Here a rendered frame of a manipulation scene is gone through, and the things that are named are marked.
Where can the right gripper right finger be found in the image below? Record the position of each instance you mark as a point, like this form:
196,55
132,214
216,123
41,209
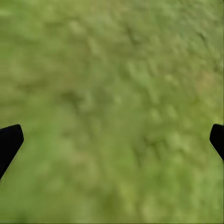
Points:
217,139

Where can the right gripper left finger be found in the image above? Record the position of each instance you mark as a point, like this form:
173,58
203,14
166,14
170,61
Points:
11,139

